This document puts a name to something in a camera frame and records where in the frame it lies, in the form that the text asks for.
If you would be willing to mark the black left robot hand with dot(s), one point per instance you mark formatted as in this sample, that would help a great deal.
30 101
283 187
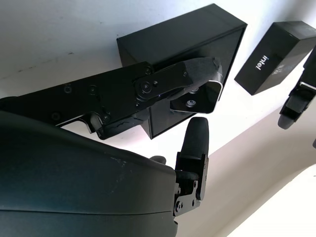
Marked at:
296 103

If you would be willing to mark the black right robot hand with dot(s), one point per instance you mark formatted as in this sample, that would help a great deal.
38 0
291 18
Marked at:
74 187

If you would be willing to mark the black printed box lid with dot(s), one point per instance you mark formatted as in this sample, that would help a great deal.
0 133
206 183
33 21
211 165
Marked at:
279 54

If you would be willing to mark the black camera box base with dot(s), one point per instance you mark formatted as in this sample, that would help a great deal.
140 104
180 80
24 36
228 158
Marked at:
177 37

